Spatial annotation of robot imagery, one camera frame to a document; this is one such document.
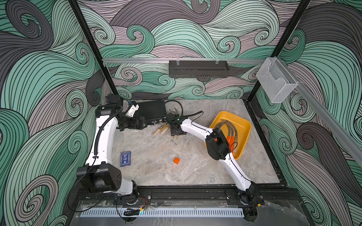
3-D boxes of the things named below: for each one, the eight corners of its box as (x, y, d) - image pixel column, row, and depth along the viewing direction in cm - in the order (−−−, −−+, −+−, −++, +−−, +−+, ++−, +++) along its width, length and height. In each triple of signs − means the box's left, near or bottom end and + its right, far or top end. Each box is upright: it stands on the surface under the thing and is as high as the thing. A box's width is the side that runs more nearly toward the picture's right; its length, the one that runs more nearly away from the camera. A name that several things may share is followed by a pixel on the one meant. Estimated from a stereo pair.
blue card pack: (121, 167, 86) (119, 166, 84) (121, 153, 92) (120, 152, 90) (130, 165, 87) (129, 163, 85) (130, 151, 93) (129, 150, 91)
